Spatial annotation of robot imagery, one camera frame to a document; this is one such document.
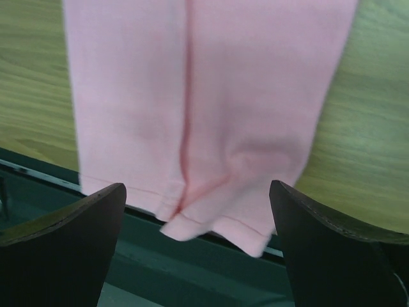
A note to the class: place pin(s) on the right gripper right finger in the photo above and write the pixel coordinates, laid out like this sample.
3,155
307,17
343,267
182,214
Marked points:
333,259

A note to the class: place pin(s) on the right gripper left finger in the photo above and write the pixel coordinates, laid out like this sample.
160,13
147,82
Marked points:
62,258

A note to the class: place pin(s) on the pink t shirt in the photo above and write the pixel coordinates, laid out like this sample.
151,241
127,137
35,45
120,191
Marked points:
197,106

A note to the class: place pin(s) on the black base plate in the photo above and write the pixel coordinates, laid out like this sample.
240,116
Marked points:
149,269

